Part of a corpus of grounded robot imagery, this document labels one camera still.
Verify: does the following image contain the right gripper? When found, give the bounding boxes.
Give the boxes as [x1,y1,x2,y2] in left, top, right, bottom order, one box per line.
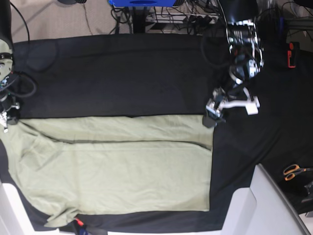
[0,102,20,133]

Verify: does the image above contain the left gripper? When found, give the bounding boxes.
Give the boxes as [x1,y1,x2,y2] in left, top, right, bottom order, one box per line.
[202,81,245,128]

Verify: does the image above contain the light green T-shirt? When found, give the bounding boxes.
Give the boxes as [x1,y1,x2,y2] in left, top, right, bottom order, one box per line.
[0,114,213,228]

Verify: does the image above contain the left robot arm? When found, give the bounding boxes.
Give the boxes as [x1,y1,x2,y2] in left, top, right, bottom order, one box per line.
[201,0,264,128]

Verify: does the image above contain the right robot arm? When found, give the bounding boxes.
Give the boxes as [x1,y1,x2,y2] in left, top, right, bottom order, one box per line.
[0,0,20,133]

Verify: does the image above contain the black table cloth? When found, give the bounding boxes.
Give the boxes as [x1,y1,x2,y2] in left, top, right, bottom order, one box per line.
[14,34,313,234]

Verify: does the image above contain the red black clamp right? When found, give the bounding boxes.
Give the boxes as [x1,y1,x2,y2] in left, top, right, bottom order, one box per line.
[287,42,300,69]

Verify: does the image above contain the red black clamp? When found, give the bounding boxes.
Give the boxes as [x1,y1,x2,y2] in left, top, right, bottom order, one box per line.
[72,218,89,235]
[287,42,300,69]

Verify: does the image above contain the white power strip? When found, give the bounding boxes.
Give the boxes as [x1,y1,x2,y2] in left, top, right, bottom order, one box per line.
[146,11,218,24]

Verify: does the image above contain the red black clamp bottom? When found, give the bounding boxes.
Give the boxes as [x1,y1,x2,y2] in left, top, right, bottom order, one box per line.
[72,218,89,235]

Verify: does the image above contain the blue plastic box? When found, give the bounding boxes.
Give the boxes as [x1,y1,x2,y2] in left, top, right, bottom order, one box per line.
[109,0,176,7]

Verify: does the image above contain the orange handled scissors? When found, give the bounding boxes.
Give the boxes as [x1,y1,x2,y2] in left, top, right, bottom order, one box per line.
[283,164,313,181]

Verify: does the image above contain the white table frame right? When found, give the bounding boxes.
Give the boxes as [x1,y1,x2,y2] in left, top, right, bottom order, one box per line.
[221,164,310,235]

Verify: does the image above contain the white table frame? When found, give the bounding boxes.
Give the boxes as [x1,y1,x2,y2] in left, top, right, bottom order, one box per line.
[221,164,310,235]
[0,182,35,235]

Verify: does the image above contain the white table frame left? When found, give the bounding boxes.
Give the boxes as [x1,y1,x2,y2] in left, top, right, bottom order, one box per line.
[0,182,35,235]

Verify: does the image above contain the black metal stand post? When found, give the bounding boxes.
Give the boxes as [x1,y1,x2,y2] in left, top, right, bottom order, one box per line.
[131,6,150,34]

